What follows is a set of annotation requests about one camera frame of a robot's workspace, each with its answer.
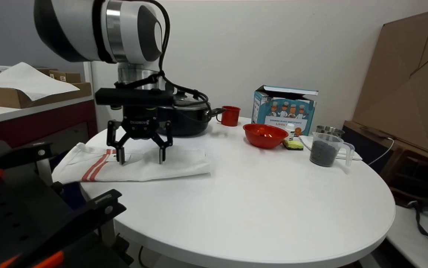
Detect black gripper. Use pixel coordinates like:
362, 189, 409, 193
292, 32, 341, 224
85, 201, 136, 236
106, 105, 172, 165

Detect white and red towel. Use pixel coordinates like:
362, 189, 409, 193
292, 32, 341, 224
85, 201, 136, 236
51, 141, 210, 183

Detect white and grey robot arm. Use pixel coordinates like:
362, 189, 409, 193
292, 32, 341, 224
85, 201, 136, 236
32, 0, 173, 163

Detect black cooking pot with lid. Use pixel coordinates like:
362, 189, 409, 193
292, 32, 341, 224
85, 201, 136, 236
158, 86, 221, 136

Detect red mug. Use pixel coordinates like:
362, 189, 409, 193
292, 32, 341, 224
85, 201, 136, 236
219, 105, 240, 126

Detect flat cardboard box with paper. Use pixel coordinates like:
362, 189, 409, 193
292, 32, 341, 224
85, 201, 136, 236
0, 62, 90, 108

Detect red bowl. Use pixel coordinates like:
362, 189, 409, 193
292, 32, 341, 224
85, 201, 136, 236
243, 123, 288, 148

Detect black and orange metal stand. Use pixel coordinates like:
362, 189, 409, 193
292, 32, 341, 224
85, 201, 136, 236
0, 141, 130, 268

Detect blue and white carton box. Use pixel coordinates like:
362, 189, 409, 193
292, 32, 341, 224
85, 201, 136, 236
250, 84, 317, 134

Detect yellow and green sponge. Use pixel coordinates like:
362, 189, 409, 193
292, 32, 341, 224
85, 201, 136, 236
282, 139, 302, 150

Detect clear measuring cup dark contents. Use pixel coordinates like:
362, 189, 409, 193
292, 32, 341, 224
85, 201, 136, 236
308, 132, 354, 166

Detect large brown cardboard box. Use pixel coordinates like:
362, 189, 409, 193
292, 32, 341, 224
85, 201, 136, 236
351, 11, 428, 151

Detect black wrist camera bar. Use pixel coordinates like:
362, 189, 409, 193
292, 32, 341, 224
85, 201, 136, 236
94, 87, 172, 107

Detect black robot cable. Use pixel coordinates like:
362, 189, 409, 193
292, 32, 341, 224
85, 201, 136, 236
143, 0, 225, 125

